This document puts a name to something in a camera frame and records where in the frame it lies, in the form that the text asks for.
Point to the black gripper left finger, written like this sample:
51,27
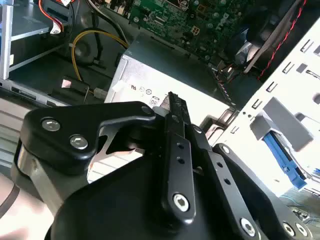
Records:
75,117

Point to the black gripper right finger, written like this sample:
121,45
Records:
225,175

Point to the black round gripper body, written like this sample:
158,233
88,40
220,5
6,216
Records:
120,212

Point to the hard disk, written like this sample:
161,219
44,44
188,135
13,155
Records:
282,155

